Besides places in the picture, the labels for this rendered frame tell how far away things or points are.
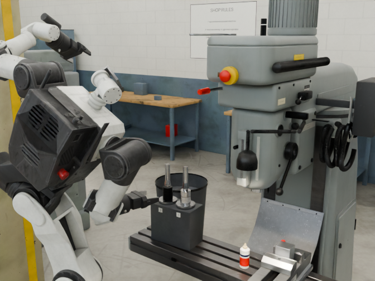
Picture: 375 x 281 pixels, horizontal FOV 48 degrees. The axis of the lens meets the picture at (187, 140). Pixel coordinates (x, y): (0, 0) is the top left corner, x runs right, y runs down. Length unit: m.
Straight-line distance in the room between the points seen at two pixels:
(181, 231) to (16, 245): 1.47
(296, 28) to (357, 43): 4.13
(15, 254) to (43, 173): 1.79
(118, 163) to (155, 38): 6.31
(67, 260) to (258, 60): 0.97
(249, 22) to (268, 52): 5.08
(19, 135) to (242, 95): 0.77
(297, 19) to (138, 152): 0.83
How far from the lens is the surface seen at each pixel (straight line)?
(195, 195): 3.61
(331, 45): 5.97
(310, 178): 2.04
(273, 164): 1.60
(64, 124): 1.28
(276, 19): 1.78
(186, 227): 1.94
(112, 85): 1.39
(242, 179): 1.60
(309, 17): 1.78
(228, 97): 1.57
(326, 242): 2.14
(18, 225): 3.08
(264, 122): 1.55
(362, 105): 1.72
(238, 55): 1.42
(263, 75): 1.40
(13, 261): 3.16
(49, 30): 1.90
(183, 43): 7.15
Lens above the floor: 1.89
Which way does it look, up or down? 14 degrees down
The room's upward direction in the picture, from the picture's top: straight up
